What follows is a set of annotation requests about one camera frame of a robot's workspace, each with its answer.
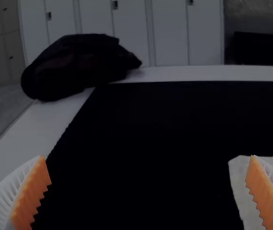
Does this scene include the grey cupboard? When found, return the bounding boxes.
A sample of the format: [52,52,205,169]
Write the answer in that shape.
[150,0,225,67]
[78,0,151,68]
[18,0,80,65]

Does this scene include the grey locker wall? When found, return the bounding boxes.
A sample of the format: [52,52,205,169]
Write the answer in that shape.
[0,0,26,89]

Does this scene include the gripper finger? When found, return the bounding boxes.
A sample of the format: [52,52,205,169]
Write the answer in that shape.
[0,155,52,230]
[244,154,273,230]

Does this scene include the black crate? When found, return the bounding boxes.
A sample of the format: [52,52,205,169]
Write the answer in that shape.
[233,31,273,66]

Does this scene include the black mat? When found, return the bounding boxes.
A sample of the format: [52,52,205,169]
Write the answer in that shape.
[30,80,273,230]

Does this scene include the pale towel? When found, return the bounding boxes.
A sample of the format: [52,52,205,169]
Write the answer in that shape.
[227,154,273,230]

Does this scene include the black jacket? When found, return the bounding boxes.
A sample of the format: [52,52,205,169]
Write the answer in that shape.
[21,33,143,101]

